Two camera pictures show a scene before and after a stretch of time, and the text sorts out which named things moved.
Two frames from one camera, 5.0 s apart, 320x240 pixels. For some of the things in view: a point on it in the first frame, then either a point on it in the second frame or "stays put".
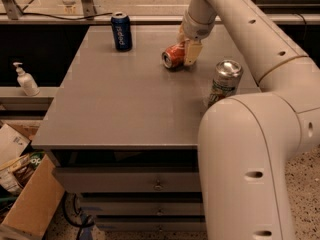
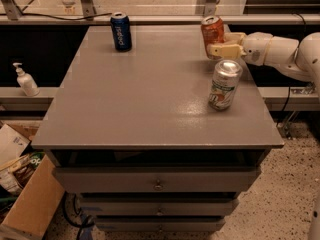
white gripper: (196, 29) → (257, 49)
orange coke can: (174, 56) → (212, 32)
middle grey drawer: (142, 208) stays put
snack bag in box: (15, 174) stays put
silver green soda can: (226, 80) stays put
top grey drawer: (129, 179) stays put
